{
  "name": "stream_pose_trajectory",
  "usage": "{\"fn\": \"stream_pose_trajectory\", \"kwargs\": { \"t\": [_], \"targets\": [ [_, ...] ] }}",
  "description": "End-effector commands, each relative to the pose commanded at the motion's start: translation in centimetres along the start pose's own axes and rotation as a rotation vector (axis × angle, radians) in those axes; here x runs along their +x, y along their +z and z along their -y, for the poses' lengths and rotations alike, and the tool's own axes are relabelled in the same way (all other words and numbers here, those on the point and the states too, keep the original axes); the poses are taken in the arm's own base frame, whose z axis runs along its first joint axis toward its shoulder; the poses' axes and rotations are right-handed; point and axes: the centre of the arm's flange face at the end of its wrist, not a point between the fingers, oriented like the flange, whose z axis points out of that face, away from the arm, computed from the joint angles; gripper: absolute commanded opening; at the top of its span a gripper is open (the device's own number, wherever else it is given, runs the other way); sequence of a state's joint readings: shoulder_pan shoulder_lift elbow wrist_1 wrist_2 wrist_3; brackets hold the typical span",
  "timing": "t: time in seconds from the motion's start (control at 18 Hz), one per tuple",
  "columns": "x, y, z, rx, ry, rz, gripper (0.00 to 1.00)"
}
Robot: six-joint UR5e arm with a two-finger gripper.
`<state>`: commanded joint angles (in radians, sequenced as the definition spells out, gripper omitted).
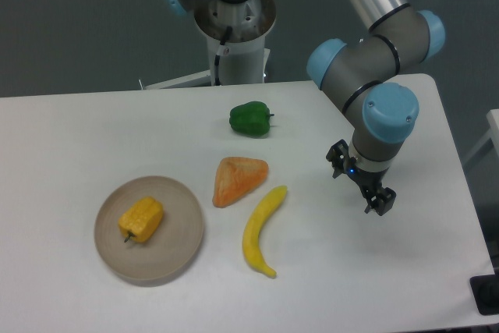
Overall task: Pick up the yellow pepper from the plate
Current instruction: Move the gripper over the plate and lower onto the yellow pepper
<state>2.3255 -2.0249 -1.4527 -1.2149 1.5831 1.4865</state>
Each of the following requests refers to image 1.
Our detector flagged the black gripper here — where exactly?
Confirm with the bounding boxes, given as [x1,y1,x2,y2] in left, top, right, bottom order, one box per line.
[326,140,397,216]

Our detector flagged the yellow toy pepper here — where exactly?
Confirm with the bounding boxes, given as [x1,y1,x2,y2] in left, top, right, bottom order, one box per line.
[118,197,164,243]

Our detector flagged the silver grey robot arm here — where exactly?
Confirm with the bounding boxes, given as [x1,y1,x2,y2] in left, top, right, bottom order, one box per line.
[166,0,445,215]

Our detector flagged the green toy pepper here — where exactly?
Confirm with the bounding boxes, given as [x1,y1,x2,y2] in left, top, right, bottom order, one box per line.
[229,101,274,137]

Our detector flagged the beige round plate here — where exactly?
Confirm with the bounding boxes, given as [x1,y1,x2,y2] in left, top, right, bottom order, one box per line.
[94,176,204,286]

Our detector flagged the yellow toy banana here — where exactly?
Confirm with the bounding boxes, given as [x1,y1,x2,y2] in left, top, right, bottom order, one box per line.
[242,186,288,278]

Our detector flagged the orange toy sandwich triangle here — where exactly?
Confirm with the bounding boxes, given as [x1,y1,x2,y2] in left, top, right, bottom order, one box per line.
[212,157,269,208]

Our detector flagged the white furniture at right edge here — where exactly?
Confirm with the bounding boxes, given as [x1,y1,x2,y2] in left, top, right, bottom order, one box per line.
[462,108,499,172]

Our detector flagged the black device at table edge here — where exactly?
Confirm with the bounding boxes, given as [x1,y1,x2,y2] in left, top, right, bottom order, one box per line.
[469,275,498,316]

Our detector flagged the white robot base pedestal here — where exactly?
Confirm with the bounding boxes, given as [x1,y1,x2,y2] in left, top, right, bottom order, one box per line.
[144,0,276,90]

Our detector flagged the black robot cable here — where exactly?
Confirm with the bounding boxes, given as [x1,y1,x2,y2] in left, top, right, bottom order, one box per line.
[213,25,234,87]

